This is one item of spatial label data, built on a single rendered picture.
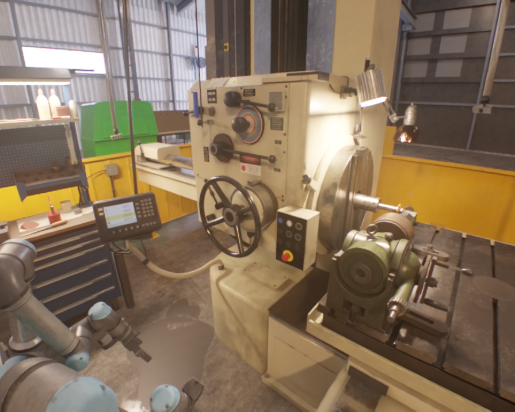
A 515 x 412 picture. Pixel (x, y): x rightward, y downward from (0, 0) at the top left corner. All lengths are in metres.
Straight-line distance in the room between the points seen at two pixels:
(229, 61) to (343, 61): 0.95
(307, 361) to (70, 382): 1.36
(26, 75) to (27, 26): 11.96
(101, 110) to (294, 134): 4.10
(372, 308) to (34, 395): 0.96
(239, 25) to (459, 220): 2.92
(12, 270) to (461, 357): 1.48
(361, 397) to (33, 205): 3.27
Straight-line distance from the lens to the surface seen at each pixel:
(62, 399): 0.57
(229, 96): 1.28
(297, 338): 1.68
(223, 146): 1.37
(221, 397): 2.10
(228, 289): 1.91
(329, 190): 1.24
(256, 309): 1.78
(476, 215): 3.53
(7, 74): 2.51
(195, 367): 2.26
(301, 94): 1.12
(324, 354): 1.63
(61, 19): 14.82
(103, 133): 4.88
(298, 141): 1.13
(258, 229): 1.05
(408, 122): 1.53
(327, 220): 1.26
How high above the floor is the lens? 1.77
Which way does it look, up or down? 21 degrees down
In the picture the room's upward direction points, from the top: straight up
